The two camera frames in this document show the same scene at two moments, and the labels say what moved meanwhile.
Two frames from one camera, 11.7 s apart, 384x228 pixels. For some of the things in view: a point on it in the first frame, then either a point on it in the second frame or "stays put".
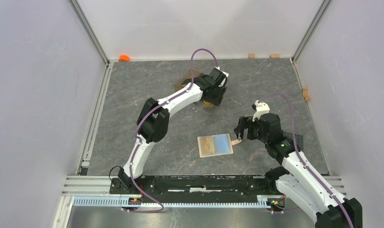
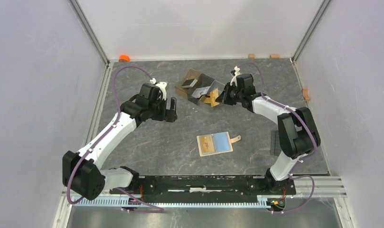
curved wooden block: x=305 y=93 stays put
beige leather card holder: x=215 y=145 stays put
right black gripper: x=245 y=122 -> x=223 y=97
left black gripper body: x=217 y=96 -> x=157 y=109
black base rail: x=200 y=188 stays put
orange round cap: x=124 y=58 stays put
